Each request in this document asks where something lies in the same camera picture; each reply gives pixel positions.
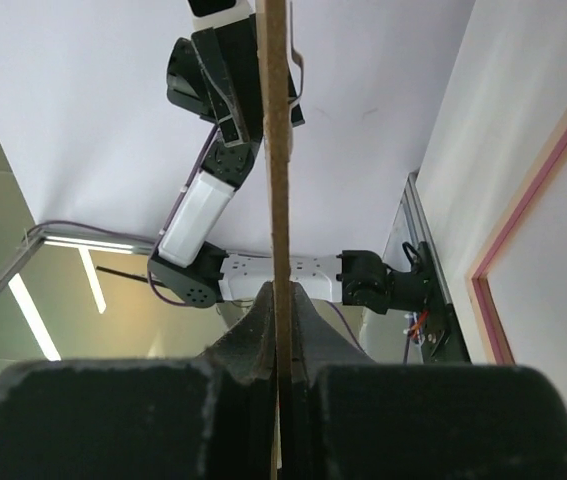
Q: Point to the aluminium frame rail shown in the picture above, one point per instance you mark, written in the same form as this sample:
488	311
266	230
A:
410	225

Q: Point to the brown cardboard backing board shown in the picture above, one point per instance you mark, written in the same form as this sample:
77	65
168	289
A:
278	150

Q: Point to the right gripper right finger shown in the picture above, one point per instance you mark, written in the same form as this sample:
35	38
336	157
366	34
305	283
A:
359	419

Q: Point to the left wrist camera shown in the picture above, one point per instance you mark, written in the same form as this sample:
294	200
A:
215	14

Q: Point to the pink wooden picture frame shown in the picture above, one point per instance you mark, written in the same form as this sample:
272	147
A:
538	178

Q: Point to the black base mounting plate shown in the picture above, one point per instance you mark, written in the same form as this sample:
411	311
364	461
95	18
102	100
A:
436	328

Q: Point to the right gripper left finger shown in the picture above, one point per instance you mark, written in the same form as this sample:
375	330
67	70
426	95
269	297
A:
207	417

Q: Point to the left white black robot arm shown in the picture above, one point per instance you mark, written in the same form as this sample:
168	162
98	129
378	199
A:
202	274

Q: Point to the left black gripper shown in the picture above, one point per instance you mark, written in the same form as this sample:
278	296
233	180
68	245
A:
233	71

